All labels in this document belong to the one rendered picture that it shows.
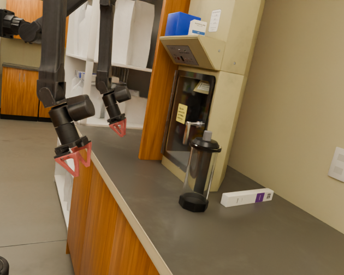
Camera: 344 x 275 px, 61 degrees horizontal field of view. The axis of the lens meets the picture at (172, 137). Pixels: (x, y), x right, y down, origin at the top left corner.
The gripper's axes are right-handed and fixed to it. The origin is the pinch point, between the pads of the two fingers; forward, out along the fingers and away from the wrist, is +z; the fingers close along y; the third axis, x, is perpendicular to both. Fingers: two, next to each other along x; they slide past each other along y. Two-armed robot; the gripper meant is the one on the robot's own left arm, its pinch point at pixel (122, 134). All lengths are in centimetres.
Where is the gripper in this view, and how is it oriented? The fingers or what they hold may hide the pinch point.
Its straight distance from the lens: 140.9
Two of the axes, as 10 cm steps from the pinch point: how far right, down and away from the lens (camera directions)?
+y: 0.7, -2.1, 9.8
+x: -9.4, 3.1, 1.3
